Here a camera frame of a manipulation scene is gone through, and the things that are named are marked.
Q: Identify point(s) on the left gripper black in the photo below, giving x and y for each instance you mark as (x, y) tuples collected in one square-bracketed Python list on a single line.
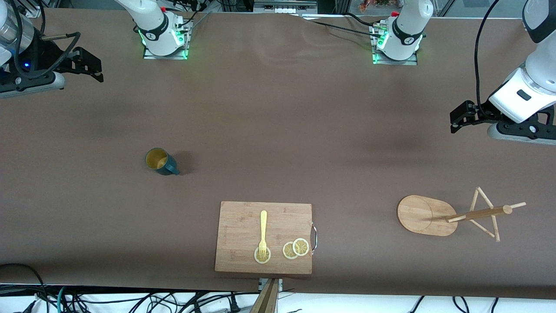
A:
[(481, 112)]

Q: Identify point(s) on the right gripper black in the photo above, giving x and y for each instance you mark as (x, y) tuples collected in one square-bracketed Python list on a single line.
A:
[(48, 55)]

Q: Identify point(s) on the teal plastic cup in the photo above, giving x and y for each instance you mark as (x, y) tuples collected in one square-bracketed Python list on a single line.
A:
[(167, 167)]

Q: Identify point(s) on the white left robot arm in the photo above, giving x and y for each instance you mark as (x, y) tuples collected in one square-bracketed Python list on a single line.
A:
[(408, 30)]

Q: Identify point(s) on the wooden cup rack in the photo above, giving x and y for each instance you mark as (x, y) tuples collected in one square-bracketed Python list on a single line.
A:
[(421, 215)]

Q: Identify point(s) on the small orange object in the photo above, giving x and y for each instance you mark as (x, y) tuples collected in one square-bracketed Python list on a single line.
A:
[(373, 4)]

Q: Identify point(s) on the grey power strip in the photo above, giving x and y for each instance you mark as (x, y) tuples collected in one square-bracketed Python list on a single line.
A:
[(282, 6)]

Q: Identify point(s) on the lemon slice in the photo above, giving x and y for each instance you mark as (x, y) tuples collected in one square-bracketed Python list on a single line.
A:
[(301, 247), (287, 251), (266, 259)]

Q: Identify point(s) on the wooden cutting board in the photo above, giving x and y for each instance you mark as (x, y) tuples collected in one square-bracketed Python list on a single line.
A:
[(239, 230)]

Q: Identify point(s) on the yellow plastic fork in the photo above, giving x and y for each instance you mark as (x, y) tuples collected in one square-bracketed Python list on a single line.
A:
[(263, 226)]

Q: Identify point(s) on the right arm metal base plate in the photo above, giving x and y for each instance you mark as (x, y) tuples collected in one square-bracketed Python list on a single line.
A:
[(165, 57)]

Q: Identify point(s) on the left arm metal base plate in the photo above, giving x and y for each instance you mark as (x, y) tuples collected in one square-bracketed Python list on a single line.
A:
[(395, 62)]

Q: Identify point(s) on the small metal bracket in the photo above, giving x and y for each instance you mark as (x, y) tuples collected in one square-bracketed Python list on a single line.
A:
[(280, 284)]

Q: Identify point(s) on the wooden post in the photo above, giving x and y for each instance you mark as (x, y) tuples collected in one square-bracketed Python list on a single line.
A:
[(267, 300)]

